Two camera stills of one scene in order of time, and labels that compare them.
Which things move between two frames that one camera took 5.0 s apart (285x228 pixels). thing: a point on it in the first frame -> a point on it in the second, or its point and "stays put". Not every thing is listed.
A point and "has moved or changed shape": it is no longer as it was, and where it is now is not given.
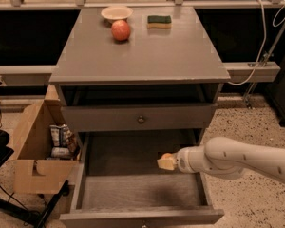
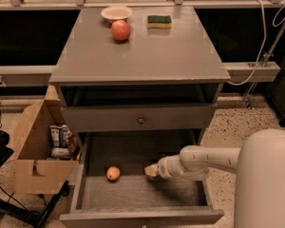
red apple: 121,29 stays put
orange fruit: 167,155 has moved or changed shape
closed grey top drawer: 140,118 stays put
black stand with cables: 0,151 stays put
